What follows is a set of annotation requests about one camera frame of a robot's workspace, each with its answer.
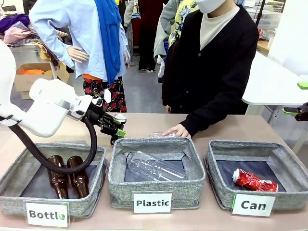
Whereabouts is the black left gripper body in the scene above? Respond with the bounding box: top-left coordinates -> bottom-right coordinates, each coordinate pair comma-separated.
84,98 -> 107,128

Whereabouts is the black drink can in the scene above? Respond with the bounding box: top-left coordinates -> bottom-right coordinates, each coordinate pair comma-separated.
110,113 -> 128,146

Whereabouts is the small clear plastic wrapper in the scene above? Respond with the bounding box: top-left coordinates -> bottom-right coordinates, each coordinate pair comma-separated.
149,131 -> 177,139

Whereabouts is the clear plastic bottle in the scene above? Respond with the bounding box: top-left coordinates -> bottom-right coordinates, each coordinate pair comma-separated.
123,151 -> 187,181

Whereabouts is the brown glass bottle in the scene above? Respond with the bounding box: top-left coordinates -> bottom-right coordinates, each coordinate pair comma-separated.
47,154 -> 69,199
66,155 -> 90,199

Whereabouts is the crushed red can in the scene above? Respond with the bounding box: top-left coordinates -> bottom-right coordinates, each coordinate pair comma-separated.
231,168 -> 279,193

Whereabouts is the person's left forearm black sleeve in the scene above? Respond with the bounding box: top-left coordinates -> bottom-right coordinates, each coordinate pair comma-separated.
180,95 -> 244,139

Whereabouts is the grey fabric basket labelled Plastic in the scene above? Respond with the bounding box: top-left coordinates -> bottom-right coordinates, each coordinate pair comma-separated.
108,136 -> 206,209

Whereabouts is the grey fabric basket labelled Can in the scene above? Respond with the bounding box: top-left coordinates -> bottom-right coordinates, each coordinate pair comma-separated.
204,139 -> 308,212

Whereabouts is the white Can label sign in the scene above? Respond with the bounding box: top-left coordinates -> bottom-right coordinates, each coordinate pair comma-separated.
231,193 -> 276,217

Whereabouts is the grey fabric basket labelled Bottle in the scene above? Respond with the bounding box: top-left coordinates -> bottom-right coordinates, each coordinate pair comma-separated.
0,142 -> 108,218

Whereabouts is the person's left hand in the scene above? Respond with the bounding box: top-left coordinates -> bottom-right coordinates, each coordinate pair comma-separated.
162,123 -> 192,139

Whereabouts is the black red floral skirt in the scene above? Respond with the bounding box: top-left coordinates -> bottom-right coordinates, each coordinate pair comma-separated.
83,75 -> 128,113

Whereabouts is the white side table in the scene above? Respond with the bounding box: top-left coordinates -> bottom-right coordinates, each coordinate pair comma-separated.
242,51 -> 308,107

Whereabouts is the orange cloth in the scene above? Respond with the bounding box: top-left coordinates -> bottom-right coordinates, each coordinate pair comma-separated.
22,69 -> 45,76

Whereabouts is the brown cardboard box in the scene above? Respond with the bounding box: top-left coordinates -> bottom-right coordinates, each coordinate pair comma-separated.
14,62 -> 70,100

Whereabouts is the blue scarf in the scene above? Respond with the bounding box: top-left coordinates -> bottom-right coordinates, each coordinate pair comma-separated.
94,0 -> 123,85

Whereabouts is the mannequin in light blue shirt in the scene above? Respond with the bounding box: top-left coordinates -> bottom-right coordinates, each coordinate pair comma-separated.
28,0 -> 132,85

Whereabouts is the white Plastic label sign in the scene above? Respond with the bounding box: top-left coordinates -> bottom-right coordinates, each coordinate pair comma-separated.
133,192 -> 173,214

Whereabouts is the black stand pole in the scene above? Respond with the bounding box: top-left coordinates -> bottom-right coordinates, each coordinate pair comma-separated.
255,0 -> 267,26

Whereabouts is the background person in dark clothes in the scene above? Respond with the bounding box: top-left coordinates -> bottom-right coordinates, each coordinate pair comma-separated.
137,0 -> 169,72

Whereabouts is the person in black cardigan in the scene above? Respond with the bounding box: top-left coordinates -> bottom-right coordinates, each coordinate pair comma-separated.
161,0 -> 261,139

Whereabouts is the grey hanging garment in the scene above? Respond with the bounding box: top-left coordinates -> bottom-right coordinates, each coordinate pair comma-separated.
153,0 -> 180,65

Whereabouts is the white Bottle label sign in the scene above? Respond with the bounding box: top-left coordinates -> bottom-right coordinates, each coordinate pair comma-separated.
26,202 -> 70,228

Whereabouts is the pile of purple pink clothes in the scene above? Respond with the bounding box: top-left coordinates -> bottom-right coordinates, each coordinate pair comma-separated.
0,13 -> 40,47

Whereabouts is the yellow floral garment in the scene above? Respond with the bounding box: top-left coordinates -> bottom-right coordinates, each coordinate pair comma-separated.
167,0 -> 201,48

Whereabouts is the white face mask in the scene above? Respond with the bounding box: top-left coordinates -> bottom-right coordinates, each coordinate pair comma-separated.
195,0 -> 227,14

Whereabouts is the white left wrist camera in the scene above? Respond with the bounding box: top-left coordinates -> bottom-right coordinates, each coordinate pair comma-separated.
97,88 -> 112,106

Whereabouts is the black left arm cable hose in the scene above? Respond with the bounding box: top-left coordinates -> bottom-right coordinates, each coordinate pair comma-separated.
0,115 -> 98,175

